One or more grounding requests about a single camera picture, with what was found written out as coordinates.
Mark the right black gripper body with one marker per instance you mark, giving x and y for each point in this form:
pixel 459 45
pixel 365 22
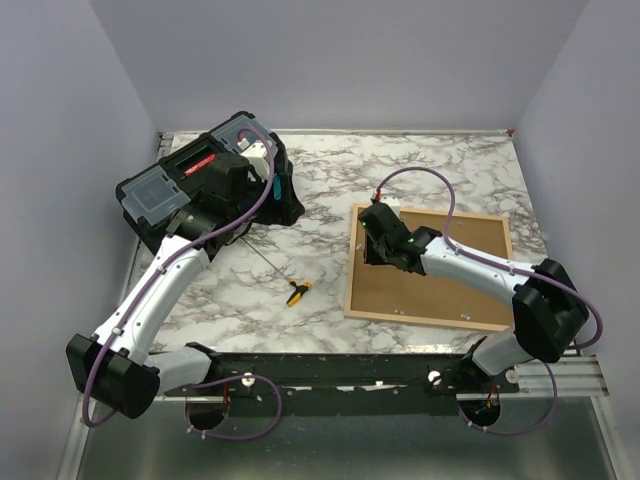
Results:
pixel 375 253

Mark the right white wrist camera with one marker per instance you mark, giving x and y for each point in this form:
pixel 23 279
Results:
pixel 387 201

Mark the yellow black hex key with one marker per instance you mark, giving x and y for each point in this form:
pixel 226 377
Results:
pixel 299 289

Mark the black plastic toolbox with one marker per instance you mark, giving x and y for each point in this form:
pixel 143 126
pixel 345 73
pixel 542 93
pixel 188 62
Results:
pixel 203 186

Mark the aluminium extrusion rail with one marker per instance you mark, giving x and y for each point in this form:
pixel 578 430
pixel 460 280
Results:
pixel 575 376

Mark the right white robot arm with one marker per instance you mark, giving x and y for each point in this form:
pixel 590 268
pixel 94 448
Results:
pixel 547 313

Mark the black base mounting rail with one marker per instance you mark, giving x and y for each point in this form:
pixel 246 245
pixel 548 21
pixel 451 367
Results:
pixel 260 384

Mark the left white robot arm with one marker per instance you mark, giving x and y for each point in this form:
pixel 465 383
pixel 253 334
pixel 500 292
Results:
pixel 114 366

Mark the wooden picture frame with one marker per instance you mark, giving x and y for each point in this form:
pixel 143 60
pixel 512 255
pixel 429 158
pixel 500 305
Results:
pixel 386 294

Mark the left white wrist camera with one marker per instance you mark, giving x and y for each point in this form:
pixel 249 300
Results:
pixel 256 154

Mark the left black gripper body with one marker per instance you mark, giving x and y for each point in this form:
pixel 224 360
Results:
pixel 275 211

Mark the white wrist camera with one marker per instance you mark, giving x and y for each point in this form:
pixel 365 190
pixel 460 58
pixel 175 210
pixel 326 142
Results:
pixel 256 154
pixel 387 201

